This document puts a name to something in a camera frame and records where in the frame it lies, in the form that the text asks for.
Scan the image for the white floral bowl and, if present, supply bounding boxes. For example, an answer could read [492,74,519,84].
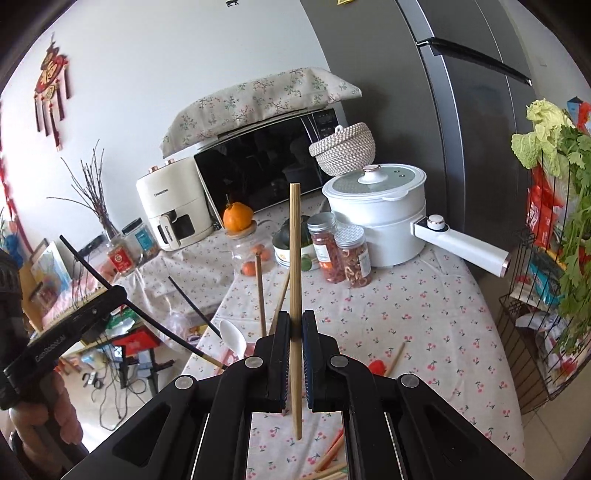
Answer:
[272,231,321,273]

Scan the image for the floral fabric cushion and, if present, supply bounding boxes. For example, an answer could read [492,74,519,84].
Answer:
[159,68,362,158]

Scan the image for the cherry print tablecloth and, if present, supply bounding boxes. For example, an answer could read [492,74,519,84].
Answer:
[182,203,527,480]

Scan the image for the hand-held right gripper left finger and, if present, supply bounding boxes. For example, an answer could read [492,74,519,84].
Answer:
[88,310,295,480]

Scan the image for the red box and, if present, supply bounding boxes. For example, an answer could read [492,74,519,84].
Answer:
[113,332,155,361]

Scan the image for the black chopstick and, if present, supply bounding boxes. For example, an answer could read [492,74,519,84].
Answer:
[167,276,223,340]
[59,235,228,371]

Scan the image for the clear plastic bag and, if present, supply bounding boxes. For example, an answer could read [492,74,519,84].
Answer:
[166,311,208,342]

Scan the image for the red knot wall ornament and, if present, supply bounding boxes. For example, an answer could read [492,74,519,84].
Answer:
[33,32,72,151]

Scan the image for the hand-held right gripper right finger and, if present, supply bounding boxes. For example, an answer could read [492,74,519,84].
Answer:
[302,310,532,480]

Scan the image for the green pumpkin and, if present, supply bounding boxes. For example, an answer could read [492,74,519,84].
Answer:
[279,215,312,250]

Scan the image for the cream air fryer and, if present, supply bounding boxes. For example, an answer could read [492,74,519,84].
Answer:
[136,157,214,252]

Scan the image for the glass pot lid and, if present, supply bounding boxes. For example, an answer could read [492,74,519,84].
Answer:
[330,164,419,197]

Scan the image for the white electric cooking pot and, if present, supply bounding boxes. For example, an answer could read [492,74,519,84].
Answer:
[322,164,512,278]

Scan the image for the light bamboo chopstick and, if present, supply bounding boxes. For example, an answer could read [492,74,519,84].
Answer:
[255,255,267,336]
[289,183,304,440]
[384,342,406,377]
[269,269,291,334]

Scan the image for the cherry print cover cloth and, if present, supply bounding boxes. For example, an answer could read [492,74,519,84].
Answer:
[113,226,241,324]

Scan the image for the red label jar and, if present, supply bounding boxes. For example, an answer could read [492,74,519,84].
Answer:
[107,235,139,277]

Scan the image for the person's left hand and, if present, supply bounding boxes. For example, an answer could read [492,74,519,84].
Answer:
[9,373,82,459]

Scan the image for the large orange with stem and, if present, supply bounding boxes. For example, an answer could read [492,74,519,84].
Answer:
[223,195,254,232]

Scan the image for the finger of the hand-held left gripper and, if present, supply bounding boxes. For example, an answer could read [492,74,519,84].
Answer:
[81,285,127,340]

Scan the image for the clear glass jar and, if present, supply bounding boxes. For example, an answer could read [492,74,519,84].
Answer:
[230,233,271,278]

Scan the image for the bare decorative branches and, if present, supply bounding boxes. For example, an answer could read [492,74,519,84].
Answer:
[48,138,121,241]

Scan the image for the white plastic spoon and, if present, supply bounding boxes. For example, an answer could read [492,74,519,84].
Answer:
[218,319,247,361]

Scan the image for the napa cabbage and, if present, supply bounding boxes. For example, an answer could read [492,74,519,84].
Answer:
[511,99,575,178]

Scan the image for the jar of dried fruit slices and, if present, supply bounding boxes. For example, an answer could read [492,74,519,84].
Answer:
[335,224,372,289]

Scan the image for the pile of wooden chopsticks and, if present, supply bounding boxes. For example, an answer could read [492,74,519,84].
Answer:
[302,429,348,480]

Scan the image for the blue label jar black lid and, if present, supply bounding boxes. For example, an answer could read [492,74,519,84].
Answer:
[121,218,162,266]

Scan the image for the leafy green vegetables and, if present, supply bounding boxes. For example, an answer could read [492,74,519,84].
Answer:
[551,124,591,370]

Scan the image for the blue snack packet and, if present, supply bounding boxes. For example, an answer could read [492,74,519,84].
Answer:
[529,258,561,305]

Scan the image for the red snack packet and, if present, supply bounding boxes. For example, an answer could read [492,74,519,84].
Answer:
[526,166,561,250]

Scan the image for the jar of red dried fruit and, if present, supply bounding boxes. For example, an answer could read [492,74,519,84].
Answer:
[307,212,345,284]

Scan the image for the black microwave oven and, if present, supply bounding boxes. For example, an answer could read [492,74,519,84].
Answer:
[193,107,340,214]

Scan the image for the black tripod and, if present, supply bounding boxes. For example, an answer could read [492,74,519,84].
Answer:
[111,346,176,402]

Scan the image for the woven lidded basket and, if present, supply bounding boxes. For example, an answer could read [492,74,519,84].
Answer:
[308,122,376,177]

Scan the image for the grey refrigerator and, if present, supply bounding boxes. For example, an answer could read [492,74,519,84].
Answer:
[298,0,536,287]

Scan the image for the black wire rack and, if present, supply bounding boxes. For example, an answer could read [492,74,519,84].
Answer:
[498,171,591,414]

